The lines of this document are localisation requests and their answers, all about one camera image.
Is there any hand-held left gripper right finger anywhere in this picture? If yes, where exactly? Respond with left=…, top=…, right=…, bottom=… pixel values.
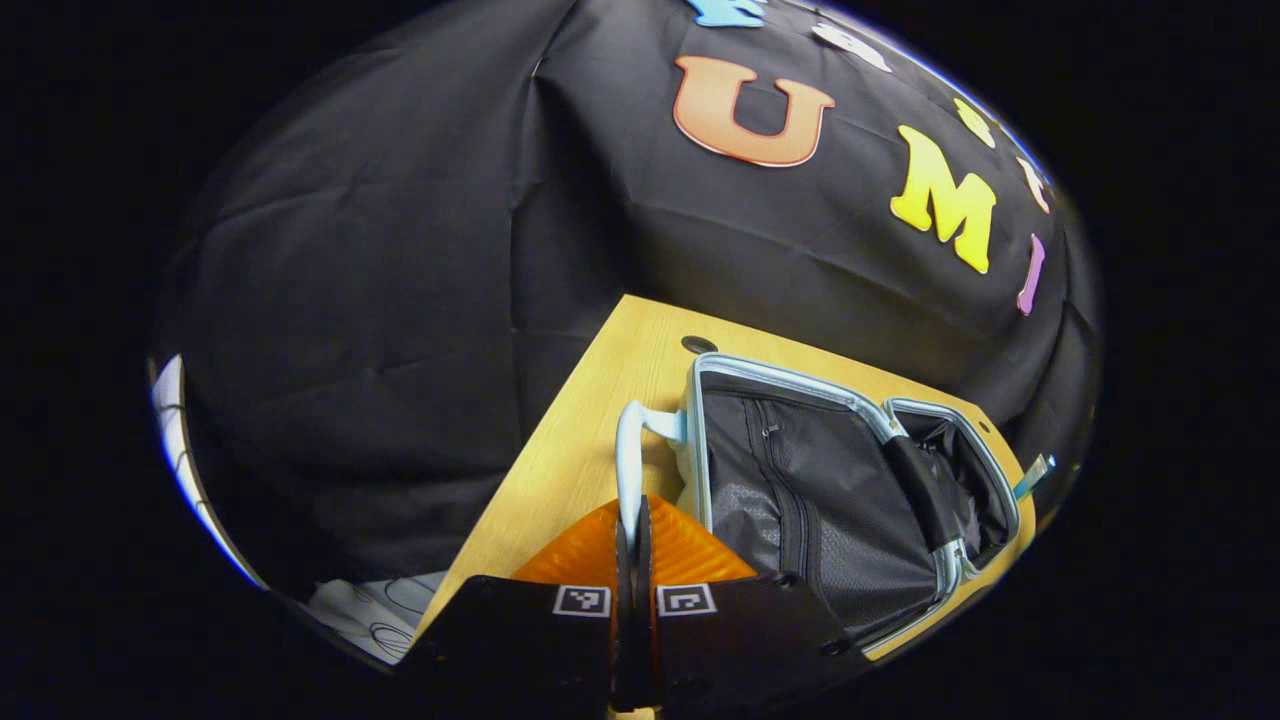
left=636, top=494, right=883, bottom=717

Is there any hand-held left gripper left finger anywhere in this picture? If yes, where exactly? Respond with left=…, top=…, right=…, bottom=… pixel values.
left=398, top=497, right=629, bottom=720

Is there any black backdrop cloth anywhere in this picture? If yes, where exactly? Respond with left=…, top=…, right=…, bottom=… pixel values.
left=150, top=0, right=1106, bottom=601

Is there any light blue suitcase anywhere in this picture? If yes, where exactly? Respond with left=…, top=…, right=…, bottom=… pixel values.
left=614, top=351, right=1024, bottom=653

